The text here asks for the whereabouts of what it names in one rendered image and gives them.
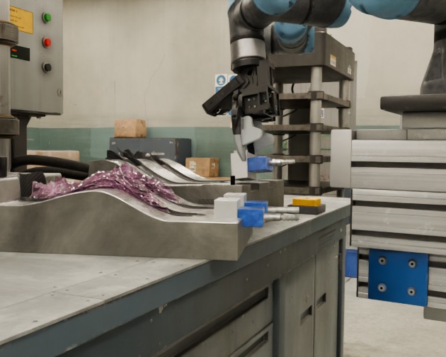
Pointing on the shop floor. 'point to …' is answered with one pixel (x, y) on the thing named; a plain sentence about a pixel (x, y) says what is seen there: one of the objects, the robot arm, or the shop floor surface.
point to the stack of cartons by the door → (204, 168)
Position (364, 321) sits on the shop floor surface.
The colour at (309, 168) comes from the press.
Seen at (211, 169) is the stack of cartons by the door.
